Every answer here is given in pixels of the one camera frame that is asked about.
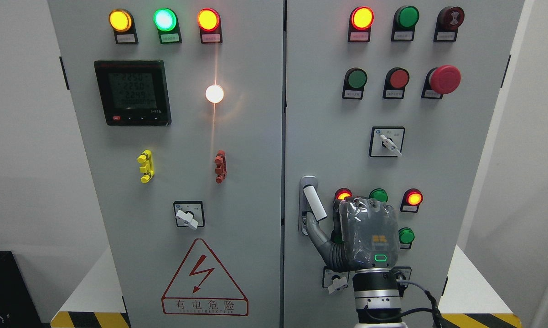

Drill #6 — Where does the white platform with hazard stripes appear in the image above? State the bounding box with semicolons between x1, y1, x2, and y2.
45;247;522;328

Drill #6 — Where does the black selector switch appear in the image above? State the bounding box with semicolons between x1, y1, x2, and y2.
392;266;412;281

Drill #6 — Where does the green push button lower right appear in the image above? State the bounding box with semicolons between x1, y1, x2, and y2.
398;227;415;250

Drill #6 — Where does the red electric hazard warning sticker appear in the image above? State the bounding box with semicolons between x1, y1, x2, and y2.
161;238;249;316

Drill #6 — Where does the grey right cabinet door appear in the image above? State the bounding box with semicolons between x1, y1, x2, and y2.
283;0;524;328

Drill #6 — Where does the grey cabinet door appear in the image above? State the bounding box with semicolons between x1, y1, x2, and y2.
48;0;283;328
283;0;524;328

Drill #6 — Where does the red lit indicator top right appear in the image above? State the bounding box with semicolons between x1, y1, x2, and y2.
348;6;375;43

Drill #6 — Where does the red-orange indicator light left door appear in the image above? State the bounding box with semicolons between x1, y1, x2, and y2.
197;8;223;44

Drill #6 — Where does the red lit indicator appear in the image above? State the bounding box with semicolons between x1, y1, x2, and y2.
348;6;375;43
400;188;424;213
334;188;353;200

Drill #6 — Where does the green lit indicator light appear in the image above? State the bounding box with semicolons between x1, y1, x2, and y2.
153;8;182;44

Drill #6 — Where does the left door white selector switch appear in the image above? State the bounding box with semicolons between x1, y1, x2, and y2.
173;201;205;230

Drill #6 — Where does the silver door handle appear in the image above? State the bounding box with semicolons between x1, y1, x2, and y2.
299;176;327;236

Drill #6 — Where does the red lit indicator middle left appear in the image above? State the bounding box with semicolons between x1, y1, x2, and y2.
334;188;353;200

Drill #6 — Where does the yellow indicator light top left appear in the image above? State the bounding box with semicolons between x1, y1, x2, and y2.
108;8;138;44

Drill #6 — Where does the green push button upper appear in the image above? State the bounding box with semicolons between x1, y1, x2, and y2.
341;68;367;100

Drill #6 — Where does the upper right white selector switch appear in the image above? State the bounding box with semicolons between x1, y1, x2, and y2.
368;126;405;158

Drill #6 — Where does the red lit indicator middle right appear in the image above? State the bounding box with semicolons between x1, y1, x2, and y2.
400;188;424;213

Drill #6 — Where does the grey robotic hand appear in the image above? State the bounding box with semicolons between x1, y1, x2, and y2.
306;197;400;272

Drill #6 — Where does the lower white selector switch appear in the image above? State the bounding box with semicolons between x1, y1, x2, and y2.
322;266;350;295

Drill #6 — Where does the dark red buzzer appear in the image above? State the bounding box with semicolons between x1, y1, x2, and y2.
433;6;465;43

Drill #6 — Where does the white lit indicator light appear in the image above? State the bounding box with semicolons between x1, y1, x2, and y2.
205;84;224;104

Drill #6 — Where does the red emergency stop button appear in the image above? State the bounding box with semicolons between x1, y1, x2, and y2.
421;64;461;100

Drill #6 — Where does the red push button upper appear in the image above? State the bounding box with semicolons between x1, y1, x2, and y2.
383;67;410;99

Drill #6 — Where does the yellow terminal connector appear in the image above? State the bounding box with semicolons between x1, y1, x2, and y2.
137;149;155;184

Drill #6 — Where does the black box lower left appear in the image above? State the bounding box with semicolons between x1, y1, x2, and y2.
0;251;43;328

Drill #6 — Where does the green push button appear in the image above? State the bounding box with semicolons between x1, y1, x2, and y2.
341;68;367;100
398;227;415;250

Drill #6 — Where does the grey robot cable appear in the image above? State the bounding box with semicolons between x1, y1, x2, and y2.
364;279;443;328

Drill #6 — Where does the black digital power meter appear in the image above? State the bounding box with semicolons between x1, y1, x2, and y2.
93;60;171;125

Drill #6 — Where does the red terminal connector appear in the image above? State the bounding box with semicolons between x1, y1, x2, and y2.
214;150;227;184

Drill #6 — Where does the green indicator middle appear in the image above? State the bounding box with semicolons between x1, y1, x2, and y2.
368;188;388;203

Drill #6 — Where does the green indicator top right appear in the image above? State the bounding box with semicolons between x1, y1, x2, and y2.
391;5;419;41

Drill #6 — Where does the grey left cabinet door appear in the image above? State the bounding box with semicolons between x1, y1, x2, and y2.
48;0;283;328

